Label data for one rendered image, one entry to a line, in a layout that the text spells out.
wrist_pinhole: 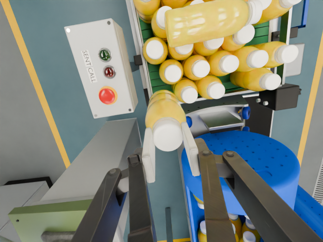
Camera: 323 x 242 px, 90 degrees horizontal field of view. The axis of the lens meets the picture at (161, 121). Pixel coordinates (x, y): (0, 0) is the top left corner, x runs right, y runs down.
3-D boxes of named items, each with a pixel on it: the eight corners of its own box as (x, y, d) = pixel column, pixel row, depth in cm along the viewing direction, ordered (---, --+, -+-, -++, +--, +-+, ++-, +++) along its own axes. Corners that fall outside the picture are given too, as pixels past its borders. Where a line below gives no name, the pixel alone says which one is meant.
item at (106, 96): (102, 104, 38) (101, 105, 37) (98, 89, 37) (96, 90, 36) (117, 102, 38) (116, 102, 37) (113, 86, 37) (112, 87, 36)
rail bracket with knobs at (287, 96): (250, 103, 60) (268, 112, 50) (251, 84, 57) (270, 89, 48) (278, 99, 59) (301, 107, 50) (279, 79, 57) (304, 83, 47)
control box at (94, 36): (105, 107, 49) (93, 119, 39) (84, 34, 42) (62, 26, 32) (138, 102, 48) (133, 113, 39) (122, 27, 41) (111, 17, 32)
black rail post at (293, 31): (270, 42, 53) (289, 39, 45) (271, 31, 51) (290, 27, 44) (277, 41, 52) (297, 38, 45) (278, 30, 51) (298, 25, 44)
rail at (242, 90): (154, 105, 54) (153, 108, 51) (153, 103, 54) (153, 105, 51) (275, 85, 52) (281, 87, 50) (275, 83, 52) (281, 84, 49)
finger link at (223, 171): (203, 167, 13) (241, 162, 13) (191, 139, 18) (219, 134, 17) (204, 182, 13) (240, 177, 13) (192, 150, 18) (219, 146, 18)
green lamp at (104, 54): (101, 61, 35) (99, 61, 34) (98, 50, 34) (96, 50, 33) (111, 59, 35) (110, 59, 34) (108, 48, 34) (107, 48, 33)
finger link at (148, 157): (155, 182, 15) (147, 184, 15) (155, 146, 22) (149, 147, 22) (149, 156, 14) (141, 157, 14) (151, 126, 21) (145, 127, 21)
